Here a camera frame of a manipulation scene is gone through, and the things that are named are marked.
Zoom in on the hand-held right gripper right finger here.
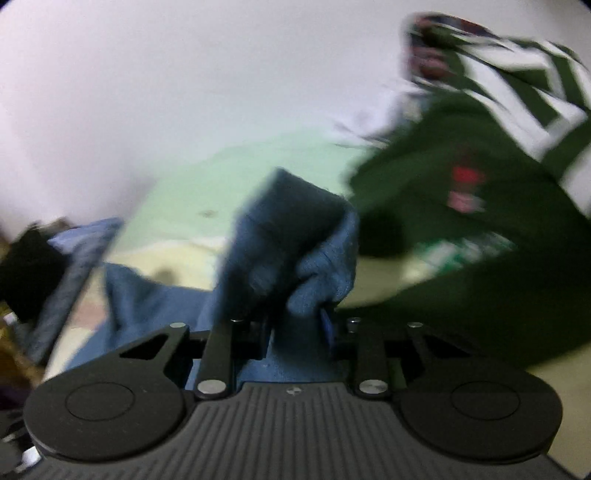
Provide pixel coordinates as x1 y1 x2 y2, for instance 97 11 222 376
321 309 467 398

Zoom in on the blue checkered cloth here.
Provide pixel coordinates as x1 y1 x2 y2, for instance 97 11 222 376
23 217 124 365

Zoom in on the pastel printed bed sheet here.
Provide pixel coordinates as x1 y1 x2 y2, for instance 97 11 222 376
44 129 591 467

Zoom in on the red plaid shirt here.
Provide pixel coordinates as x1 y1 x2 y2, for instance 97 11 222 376
405 14 492 88

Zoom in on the white garment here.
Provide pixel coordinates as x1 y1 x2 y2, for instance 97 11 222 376
332 83 416 148

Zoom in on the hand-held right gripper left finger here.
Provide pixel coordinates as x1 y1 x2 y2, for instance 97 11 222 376
120 316 273 400

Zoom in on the green white-striped sweater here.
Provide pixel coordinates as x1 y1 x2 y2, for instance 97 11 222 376
346 14 591 370

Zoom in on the black shoulder bag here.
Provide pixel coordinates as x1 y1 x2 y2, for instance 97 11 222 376
0 226 66 325

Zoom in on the blue sweater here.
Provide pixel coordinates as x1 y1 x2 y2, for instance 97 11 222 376
69 168 361 384

